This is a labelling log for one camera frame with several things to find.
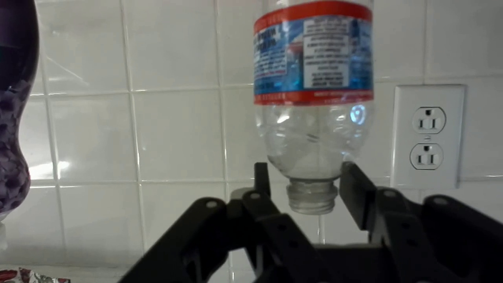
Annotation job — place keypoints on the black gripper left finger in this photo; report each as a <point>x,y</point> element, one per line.
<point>230,241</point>

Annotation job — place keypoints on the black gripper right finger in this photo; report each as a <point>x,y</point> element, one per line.
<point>430,241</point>

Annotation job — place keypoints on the white wall outlet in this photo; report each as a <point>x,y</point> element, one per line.
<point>428,136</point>

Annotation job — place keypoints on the clear plastic water bottle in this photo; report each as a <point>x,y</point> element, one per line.
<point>313,79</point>

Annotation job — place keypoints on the purple dish soap bottle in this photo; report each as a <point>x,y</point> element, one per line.
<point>15,104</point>

